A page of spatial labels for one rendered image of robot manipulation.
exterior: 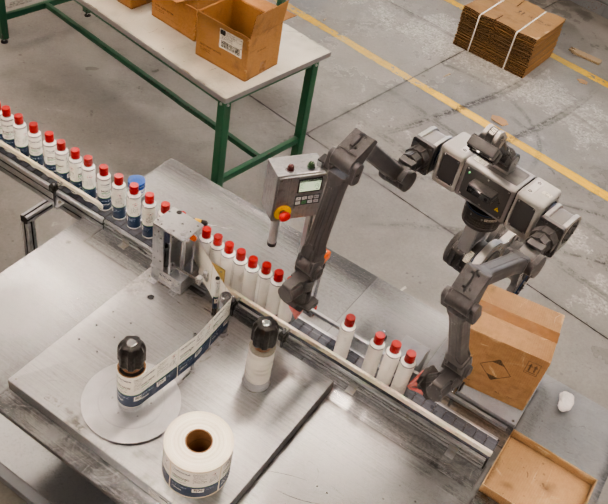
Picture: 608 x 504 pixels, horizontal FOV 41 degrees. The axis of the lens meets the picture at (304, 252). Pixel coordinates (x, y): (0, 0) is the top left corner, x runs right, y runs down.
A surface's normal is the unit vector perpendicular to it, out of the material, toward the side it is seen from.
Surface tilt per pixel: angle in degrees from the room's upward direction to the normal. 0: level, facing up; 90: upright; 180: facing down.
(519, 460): 0
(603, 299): 0
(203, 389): 0
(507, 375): 90
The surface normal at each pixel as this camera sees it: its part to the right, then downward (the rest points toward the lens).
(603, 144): 0.15, -0.71
